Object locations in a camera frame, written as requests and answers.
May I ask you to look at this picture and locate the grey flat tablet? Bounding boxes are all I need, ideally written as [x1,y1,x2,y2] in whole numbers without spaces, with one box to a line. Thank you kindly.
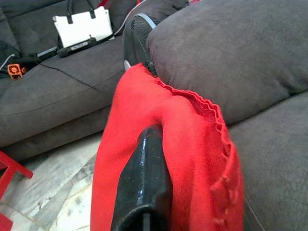
[36,45,58,59]

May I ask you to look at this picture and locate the red fabric pillow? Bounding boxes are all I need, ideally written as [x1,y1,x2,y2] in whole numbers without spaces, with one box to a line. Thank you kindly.
[90,63,245,231]

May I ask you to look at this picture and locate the black mesh bag grey trim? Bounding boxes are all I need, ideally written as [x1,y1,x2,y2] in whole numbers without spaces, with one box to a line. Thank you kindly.
[122,13,161,74]

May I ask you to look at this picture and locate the black long device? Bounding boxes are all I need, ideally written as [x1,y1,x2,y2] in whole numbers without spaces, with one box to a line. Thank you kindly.
[57,35,115,58]

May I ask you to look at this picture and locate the orange black gadget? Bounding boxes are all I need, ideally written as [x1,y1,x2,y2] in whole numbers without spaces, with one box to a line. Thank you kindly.
[7,64,27,80]

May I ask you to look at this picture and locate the red wooden stool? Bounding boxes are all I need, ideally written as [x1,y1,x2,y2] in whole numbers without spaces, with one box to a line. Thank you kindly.
[0,150,34,231]

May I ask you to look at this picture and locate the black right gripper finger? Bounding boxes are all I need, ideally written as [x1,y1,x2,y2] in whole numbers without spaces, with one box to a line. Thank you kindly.
[110,124,173,231]

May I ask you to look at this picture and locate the white handbag black handles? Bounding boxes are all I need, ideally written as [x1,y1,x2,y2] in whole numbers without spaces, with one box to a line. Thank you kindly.
[52,0,114,49]

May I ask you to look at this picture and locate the dark grey fabric sofa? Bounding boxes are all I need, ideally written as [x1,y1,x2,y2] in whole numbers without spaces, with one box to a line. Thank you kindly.
[0,0,308,231]

